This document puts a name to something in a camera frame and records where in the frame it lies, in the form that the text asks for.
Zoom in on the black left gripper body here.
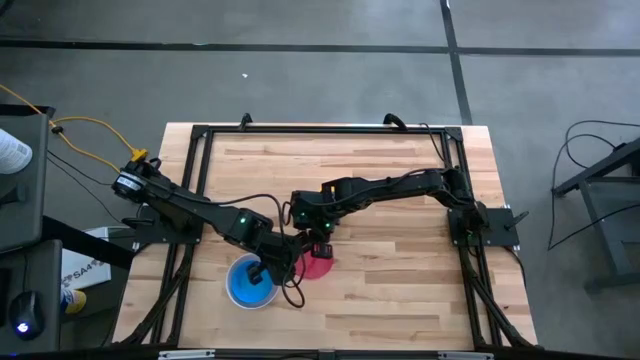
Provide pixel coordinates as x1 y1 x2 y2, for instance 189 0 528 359
266 238 306 287

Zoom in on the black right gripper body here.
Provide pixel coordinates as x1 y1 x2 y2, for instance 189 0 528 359
298 219 337 261

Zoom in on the blue plastic bowl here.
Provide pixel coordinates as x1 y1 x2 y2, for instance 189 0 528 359
230 257 276 305

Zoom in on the pink cup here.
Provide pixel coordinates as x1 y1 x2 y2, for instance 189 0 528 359
293 248 335 281

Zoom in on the blue cup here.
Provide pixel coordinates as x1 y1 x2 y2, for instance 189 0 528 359
224 252 281 310

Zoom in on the white printed cardboard box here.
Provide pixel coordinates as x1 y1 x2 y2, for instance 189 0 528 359
60 227 113 291

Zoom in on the black diagonal bar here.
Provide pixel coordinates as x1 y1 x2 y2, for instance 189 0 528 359
42 214 137 270

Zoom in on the dark desk surface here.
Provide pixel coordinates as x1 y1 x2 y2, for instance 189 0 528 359
0 238 64 354

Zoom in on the black computer mouse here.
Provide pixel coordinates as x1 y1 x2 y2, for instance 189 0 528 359
9 291 45 342

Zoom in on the dark grey panel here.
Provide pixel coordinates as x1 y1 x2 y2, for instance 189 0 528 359
0 103 56 254

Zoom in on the white labelled roll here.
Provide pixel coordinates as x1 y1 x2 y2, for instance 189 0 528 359
0 128 34 176

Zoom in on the black metal stand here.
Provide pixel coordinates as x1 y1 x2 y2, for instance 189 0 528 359
552 132 640 292

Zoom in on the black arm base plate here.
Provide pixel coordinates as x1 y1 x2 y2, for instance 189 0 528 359
122 214 205 246
448 206 530 248

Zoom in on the black aluminium table frame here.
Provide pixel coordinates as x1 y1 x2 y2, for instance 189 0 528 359
112 123 539 351

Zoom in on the silver aluminium bracket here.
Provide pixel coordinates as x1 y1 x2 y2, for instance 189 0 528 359
158 349 216 360
438 351 495 360

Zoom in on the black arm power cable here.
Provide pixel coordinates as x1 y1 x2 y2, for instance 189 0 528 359
418 121 449 169

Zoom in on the yellow extension cable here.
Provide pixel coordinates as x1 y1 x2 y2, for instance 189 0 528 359
0 83 122 175
49 115 149 164

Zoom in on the black floor cable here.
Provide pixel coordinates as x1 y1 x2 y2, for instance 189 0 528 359
547 118 640 251

